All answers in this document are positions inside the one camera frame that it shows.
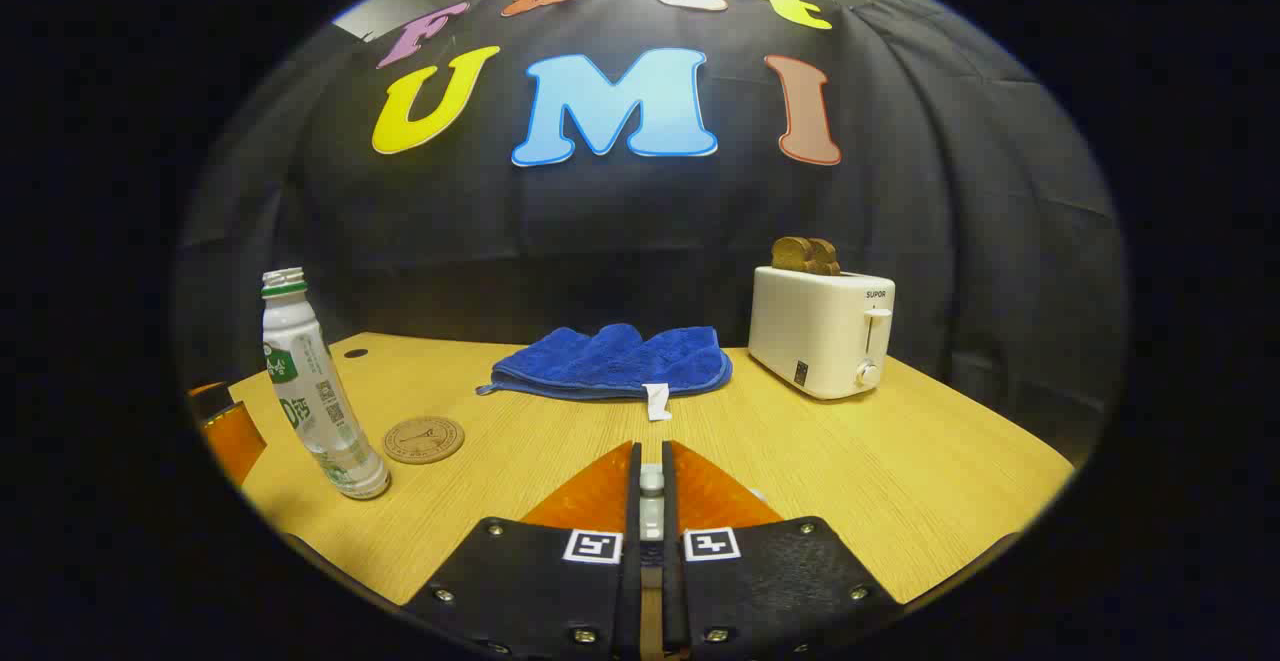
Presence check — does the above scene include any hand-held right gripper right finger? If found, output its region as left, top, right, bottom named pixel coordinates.
left=660, top=439, right=906, bottom=661

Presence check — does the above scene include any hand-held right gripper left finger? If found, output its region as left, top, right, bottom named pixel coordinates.
left=400, top=439, right=642, bottom=661

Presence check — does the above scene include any white teacup lid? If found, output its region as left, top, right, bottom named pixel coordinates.
left=640, top=463, right=666, bottom=542

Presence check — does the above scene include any white green-label water bottle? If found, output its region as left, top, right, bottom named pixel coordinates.
left=261, top=267, right=392, bottom=500

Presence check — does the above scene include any round wooden coaster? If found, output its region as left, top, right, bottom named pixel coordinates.
left=383, top=416, right=466, bottom=465

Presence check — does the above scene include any blue towel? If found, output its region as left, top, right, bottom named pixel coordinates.
left=476, top=323, right=734, bottom=423

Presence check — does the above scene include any white toaster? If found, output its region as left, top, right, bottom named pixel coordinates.
left=747, top=264, right=897, bottom=401

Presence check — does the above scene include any black backdrop cloth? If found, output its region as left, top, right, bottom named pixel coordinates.
left=172, top=0, right=1131, bottom=467

